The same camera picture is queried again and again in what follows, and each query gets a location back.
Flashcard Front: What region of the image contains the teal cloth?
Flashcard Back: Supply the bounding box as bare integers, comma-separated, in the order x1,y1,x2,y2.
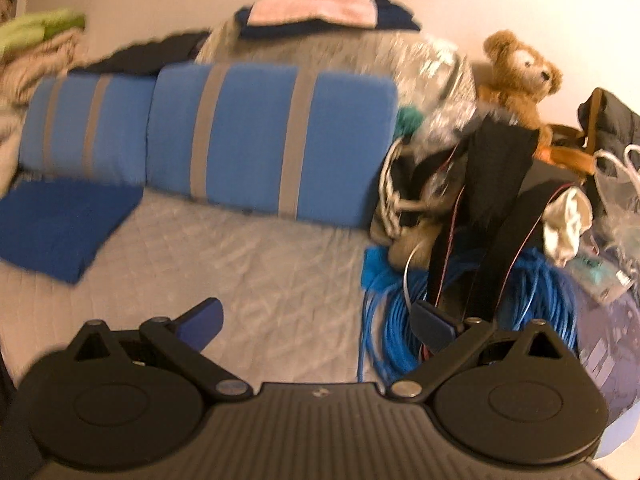
394,106,427,139

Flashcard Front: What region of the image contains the dark bag with brown strap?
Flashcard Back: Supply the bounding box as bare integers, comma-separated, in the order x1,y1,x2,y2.
535,86,640,177

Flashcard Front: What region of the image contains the brown teddy bear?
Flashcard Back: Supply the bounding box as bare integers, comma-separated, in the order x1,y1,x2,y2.
475,29,564,147

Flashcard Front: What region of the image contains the navy cloth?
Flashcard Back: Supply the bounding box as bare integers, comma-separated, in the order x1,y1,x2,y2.
234,0,422,42

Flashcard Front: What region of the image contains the pink cloth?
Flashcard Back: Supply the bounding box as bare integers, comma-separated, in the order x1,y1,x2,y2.
246,0,379,29

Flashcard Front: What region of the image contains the white cloth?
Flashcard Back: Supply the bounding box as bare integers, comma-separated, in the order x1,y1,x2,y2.
541,186,594,269

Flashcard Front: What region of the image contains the blue cable coil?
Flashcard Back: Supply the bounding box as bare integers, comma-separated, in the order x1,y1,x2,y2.
357,247,582,387

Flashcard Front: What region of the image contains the clear plastic bag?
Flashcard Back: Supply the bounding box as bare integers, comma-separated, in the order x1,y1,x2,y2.
591,144,640,307

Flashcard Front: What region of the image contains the lime green cloth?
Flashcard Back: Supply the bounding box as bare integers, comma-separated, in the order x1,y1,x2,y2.
0,7,87,57

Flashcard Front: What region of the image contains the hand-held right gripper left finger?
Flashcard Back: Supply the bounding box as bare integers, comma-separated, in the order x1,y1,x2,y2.
65,297,253,401

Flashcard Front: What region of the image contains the tan plush toy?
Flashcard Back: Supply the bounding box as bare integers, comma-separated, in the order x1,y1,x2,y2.
386,216,444,269

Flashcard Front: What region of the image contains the turquoise cloth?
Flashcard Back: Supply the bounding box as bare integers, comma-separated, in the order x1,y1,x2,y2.
361,244,407,292

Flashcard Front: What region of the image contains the blue and navy fleece jacket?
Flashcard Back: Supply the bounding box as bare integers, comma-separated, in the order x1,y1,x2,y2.
0,176,147,287

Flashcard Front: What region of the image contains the grey printed bag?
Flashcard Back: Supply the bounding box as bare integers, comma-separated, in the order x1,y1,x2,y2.
569,249,640,461

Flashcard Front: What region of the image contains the cream quilted comforter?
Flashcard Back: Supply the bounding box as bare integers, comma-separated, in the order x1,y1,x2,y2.
0,25,92,197

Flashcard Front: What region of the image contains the black backpack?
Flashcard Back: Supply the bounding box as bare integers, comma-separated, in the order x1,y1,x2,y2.
424,111,597,322

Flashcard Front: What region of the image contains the blue grey-striped pillow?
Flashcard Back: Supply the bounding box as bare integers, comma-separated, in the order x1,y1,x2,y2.
19,72,160,188
144,61,402,232

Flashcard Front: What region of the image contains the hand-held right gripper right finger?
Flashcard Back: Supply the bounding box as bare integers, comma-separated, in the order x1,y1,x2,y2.
387,301,578,401

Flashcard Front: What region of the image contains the striped canvas tote bag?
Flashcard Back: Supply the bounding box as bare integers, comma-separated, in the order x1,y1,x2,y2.
369,134,477,262

